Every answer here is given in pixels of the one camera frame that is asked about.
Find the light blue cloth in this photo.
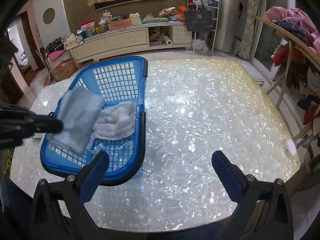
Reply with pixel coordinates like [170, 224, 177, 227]
[50, 87, 105, 155]

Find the white fluffy towel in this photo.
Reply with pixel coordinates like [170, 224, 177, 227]
[92, 101, 137, 141]

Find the blue plastic basket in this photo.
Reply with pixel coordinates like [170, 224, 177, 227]
[40, 56, 148, 186]

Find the small white round object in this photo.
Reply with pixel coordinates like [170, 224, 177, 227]
[285, 139, 297, 157]

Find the pink storage box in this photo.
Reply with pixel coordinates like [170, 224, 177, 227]
[108, 19, 130, 31]

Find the white plastic jug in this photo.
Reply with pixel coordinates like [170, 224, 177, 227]
[129, 12, 142, 26]

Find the paper roll in cabinet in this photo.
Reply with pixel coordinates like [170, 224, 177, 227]
[163, 35, 173, 46]

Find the cream TV cabinet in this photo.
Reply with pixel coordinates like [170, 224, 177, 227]
[70, 21, 191, 63]

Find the wooden clothes rack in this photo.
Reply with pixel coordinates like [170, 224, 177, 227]
[252, 15, 320, 145]

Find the white metal shelf rack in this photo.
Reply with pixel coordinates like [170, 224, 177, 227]
[184, 0, 220, 51]

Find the pink clothes pile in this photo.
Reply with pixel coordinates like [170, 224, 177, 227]
[263, 7, 319, 54]

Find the black shopping bag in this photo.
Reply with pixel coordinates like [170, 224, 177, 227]
[184, 6, 213, 33]

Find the silver standing air conditioner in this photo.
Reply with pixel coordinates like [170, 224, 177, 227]
[214, 0, 247, 54]

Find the patterned curtain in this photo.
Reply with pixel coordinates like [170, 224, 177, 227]
[237, 0, 266, 60]

